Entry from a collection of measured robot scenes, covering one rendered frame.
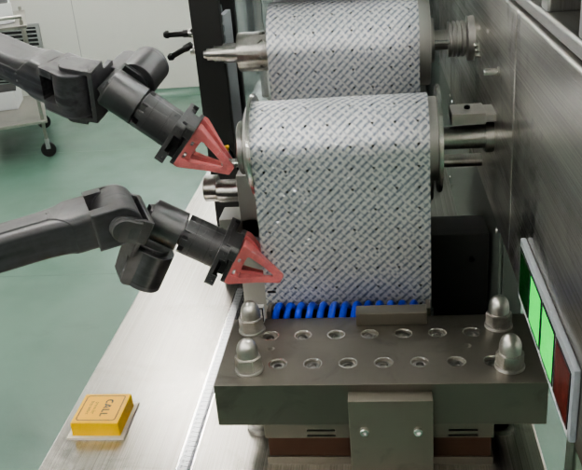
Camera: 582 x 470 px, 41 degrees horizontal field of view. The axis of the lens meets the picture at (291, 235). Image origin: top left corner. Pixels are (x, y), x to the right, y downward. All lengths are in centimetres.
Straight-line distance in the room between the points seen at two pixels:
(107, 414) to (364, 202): 47
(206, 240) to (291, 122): 20
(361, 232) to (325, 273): 8
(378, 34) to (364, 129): 25
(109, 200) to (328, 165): 29
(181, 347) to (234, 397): 35
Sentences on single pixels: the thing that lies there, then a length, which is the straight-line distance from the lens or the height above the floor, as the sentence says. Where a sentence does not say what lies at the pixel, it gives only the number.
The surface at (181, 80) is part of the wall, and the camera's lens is 692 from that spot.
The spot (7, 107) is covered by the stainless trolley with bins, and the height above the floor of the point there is 28.
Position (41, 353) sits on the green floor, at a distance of 323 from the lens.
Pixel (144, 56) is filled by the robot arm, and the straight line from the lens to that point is 116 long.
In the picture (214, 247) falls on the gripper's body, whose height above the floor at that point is 114.
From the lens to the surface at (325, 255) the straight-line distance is 110.
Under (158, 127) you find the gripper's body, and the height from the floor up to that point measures 130.
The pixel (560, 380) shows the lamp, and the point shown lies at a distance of 71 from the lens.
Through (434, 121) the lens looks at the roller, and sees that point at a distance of 105.
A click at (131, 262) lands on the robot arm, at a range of 111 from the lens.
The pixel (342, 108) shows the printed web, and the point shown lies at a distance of 106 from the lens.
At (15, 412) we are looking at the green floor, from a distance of 293.
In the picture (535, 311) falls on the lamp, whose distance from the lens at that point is 80.
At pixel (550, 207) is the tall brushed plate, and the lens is 75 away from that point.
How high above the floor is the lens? 158
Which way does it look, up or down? 24 degrees down
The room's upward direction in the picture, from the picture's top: 5 degrees counter-clockwise
